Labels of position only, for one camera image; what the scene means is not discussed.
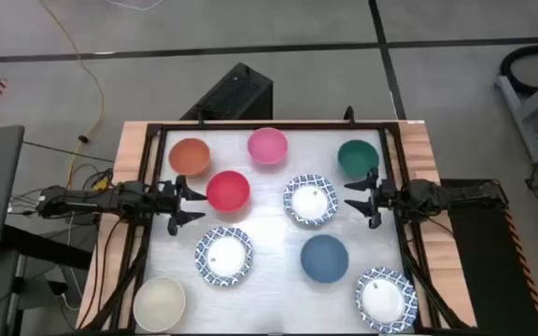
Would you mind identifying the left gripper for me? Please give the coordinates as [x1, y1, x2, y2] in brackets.
[149, 175, 208, 237]

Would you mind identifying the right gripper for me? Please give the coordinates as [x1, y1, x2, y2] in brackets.
[343, 167, 405, 230]

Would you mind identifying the green bowl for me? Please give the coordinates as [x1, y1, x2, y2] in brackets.
[336, 139, 381, 181]

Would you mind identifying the red bowl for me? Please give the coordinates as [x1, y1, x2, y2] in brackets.
[205, 170, 251, 214]

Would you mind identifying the orange bowl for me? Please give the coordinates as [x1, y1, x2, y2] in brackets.
[168, 137, 212, 177]

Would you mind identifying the blue bowl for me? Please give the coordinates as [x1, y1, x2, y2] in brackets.
[300, 233, 350, 285]

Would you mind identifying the cream bowl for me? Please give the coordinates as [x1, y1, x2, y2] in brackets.
[133, 275, 187, 333]

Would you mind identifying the pink bowl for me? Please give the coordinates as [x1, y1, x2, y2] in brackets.
[247, 126, 290, 166]

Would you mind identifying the black perforated tower case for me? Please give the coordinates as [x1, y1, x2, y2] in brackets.
[179, 62, 274, 121]

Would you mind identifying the large hazard-striped black mat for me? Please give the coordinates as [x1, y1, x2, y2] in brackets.
[439, 178, 538, 336]

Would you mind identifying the black desk stand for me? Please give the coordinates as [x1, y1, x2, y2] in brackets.
[0, 223, 95, 336]

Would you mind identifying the grey metal stand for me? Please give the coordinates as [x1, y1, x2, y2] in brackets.
[495, 67, 538, 164]

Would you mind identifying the black cable bundle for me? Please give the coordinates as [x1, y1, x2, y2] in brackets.
[397, 223, 469, 330]
[79, 218, 151, 330]

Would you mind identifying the black metal table frame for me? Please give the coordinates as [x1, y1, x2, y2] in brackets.
[109, 120, 443, 336]

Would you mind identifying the yellow cable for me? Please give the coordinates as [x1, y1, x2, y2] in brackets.
[38, 0, 106, 190]

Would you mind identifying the white cable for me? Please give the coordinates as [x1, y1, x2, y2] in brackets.
[104, 0, 165, 12]

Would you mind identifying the black hose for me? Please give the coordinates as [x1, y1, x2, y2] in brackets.
[500, 43, 538, 97]

